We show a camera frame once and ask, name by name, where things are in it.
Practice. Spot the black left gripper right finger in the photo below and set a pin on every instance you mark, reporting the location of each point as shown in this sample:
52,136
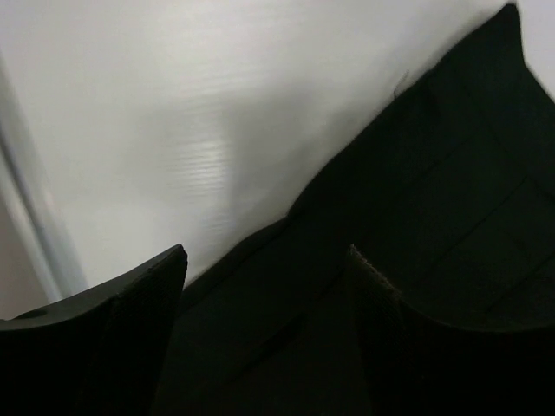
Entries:
414,364

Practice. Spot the aluminium table edge rail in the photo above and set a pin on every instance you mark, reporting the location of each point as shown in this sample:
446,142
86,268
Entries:
32,206

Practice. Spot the black pleated skirt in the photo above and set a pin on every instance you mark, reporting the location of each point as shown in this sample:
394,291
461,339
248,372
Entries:
449,193

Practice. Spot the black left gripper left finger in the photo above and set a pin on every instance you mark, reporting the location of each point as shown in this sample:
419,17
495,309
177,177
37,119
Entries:
100,352

